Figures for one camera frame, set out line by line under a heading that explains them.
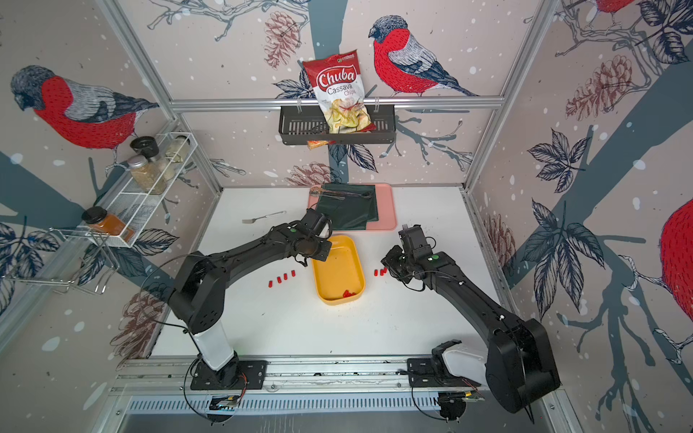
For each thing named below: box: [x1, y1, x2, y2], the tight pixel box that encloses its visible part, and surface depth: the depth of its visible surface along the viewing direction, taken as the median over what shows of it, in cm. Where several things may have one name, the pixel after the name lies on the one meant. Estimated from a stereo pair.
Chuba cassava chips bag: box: [302, 49, 377, 150], surface depth 86 cm
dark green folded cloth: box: [315, 184, 379, 231], surface depth 113 cm
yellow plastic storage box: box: [312, 234, 366, 306], surface depth 92 cm
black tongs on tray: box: [310, 185, 372, 201], surface depth 121 cm
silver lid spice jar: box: [126, 155, 167, 195], surface depth 74 cm
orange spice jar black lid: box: [81, 205, 135, 243], surface depth 62 cm
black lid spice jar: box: [129, 136, 160, 162], surface depth 75 cm
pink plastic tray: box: [307, 183, 398, 231], surface depth 116 cm
